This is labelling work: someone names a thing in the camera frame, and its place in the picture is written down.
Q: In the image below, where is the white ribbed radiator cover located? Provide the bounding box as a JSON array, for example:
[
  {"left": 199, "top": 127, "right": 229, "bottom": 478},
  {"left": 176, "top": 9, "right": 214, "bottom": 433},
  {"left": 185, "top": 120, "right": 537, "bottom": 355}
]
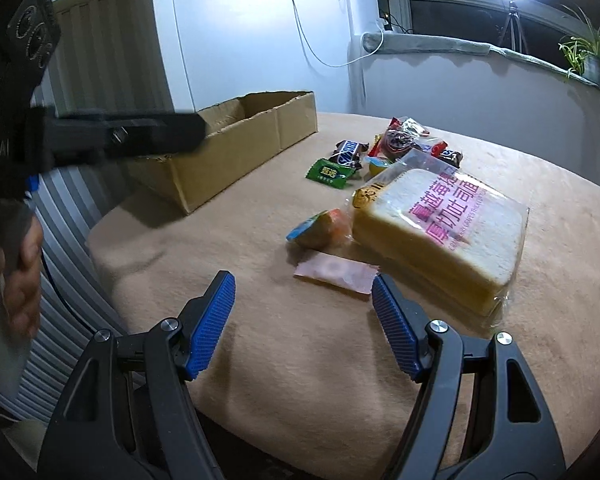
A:
[{"left": 0, "top": 0, "right": 163, "bottom": 422}]

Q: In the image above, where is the packaged sliced toast bread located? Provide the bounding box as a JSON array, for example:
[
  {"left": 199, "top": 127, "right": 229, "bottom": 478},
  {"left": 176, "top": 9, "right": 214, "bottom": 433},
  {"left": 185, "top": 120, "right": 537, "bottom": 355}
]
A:
[{"left": 348, "top": 150, "right": 529, "bottom": 318}]

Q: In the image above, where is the black light tripod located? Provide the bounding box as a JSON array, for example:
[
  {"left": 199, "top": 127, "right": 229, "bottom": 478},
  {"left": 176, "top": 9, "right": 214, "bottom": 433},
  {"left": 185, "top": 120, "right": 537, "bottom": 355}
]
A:
[{"left": 498, "top": 0, "right": 528, "bottom": 54}]

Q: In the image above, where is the potted green plant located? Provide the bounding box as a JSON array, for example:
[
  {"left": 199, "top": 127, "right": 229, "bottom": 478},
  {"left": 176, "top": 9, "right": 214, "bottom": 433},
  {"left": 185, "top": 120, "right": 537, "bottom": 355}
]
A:
[{"left": 558, "top": 6, "right": 600, "bottom": 88}]

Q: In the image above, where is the small yellow jelly cup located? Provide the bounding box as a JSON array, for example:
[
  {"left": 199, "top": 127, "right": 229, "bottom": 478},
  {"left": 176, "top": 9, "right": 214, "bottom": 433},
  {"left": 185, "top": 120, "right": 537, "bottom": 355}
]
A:
[{"left": 365, "top": 157, "right": 392, "bottom": 178}]

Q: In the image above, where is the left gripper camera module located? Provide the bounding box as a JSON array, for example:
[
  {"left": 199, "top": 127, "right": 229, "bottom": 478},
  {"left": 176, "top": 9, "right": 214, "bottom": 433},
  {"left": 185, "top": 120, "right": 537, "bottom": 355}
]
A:
[{"left": 0, "top": 0, "right": 60, "bottom": 108}]

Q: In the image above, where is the green candy packet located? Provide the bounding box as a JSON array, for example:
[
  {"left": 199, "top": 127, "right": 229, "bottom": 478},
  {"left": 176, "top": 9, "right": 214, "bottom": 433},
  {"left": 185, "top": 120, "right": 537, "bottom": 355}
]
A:
[{"left": 306, "top": 158, "right": 356, "bottom": 190}]

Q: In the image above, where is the grey window sill cloth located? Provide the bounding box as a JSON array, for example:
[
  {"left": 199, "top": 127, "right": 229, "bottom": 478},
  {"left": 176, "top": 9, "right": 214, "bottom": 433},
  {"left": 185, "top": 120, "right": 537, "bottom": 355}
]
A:
[{"left": 360, "top": 30, "right": 600, "bottom": 90}]

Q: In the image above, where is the white charging cable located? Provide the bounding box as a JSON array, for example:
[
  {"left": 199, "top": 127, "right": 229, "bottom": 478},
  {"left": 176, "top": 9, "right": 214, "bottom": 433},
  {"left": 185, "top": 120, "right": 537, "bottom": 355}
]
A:
[{"left": 285, "top": 0, "right": 387, "bottom": 70}]

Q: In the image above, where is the dark chocolate bar wrapper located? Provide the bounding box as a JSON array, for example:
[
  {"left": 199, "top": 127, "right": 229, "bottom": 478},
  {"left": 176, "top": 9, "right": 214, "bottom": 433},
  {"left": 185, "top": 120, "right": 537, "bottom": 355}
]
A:
[{"left": 328, "top": 140, "right": 370, "bottom": 169}]

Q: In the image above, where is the person's left hand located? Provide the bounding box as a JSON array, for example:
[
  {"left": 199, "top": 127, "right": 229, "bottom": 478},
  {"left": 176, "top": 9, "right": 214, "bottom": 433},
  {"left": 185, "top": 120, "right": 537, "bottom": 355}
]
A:
[{"left": 0, "top": 216, "right": 43, "bottom": 339}]

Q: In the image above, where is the pink snack packet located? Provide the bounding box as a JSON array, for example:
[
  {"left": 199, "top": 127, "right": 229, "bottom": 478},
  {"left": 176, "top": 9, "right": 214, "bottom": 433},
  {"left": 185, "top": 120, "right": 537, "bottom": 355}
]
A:
[{"left": 294, "top": 252, "right": 378, "bottom": 295}]

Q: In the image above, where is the clear bag of dates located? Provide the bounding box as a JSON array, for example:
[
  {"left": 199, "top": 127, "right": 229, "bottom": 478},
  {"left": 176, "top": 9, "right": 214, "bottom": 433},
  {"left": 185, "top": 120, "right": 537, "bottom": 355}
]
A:
[{"left": 367, "top": 117, "right": 448, "bottom": 162}]

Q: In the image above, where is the brown cardboard box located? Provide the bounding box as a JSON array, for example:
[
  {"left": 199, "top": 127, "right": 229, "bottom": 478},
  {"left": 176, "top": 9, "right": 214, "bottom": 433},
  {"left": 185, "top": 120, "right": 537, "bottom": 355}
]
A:
[{"left": 128, "top": 91, "right": 317, "bottom": 214}]

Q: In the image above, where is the white cabinet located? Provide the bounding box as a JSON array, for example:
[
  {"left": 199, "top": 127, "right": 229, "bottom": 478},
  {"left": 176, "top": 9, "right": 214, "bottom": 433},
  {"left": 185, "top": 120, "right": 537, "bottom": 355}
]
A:
[{"left": 149, "top": 0, "right": 379, "bottom": 113}]

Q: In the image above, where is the small dark chocolate wrapper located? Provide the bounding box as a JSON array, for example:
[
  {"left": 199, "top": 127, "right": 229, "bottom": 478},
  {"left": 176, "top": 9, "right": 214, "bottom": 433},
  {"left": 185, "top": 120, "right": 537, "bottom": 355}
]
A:
[{"left": 438, "top": 150, "right": 463, "bottom": 168}]

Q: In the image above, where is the beige table cloth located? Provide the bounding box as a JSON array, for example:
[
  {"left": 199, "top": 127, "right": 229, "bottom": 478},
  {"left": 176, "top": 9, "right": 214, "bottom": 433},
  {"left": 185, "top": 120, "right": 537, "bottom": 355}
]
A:
[{"left": 87, "top": 113, "right": 600, "bottom": 479}]

